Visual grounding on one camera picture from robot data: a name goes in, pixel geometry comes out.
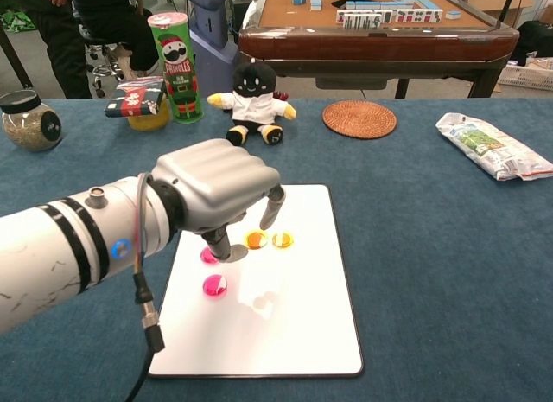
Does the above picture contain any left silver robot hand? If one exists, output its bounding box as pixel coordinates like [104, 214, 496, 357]
[150, 137, 286, 265]

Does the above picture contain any orange disc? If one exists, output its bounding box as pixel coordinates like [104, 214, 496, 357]
[244, 230, 270, 251]
[271, 231, 296, 250]

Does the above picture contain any white rectangular board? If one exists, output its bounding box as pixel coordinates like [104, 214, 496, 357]
[146, 184, 365, 380]

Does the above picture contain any black plush doll white coat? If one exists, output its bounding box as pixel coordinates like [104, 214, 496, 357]
[207, 59, 298, 148]

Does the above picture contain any yellow round container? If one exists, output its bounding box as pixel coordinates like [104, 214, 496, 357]
[126, 99, 173, 132]

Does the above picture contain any green Pringles can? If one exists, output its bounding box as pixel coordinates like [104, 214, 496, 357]
[147, 11, 205, 125]

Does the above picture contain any dark patterned gift box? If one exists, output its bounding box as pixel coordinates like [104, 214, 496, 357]
[104, 76, 168, 118]

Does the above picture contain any round woven rattan coaster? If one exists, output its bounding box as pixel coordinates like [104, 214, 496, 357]
[321, 99, 398, 140]

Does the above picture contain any wheeled metal stool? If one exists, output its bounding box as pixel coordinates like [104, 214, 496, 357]
[84, 34, 130, 99]

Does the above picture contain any blue machine base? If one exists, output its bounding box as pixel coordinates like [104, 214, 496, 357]
[176, 0, 239, 81]

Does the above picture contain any person in black trousers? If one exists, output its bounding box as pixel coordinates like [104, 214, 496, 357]
[25, 0, 94, 99]
[75, 0, 161, 79]

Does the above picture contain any glass jar black lid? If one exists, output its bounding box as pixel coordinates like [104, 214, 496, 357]
[0, 89, 63, 153]

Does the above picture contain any brown mahjong table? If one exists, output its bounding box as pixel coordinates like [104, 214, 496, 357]
[237, 0, 521, 99]

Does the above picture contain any mahjong tile row faces shown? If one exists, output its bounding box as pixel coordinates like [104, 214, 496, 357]
[335, 10, 384, 30]
[395, 8, 444, 24]

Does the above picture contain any blue table cloth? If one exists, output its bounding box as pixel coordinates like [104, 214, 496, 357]
[0, 98, 553, 402]

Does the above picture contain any dark metal pole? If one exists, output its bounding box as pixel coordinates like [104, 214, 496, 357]
[0, 25, 34, 90]

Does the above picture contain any green patterned bag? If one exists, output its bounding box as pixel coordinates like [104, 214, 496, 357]
[0, 8, 38, 31]

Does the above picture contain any white printed snack bag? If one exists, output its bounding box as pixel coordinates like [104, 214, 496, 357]
[435, 112, 553, 182]

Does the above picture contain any white plastic basket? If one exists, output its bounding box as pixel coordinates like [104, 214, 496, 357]
[496, 62, 553, 92]

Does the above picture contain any black bag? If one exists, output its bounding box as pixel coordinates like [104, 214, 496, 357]
[513, 20, 553, 67]

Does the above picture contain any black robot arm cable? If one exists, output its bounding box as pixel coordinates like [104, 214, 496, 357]
[124, 172, 168, 402]

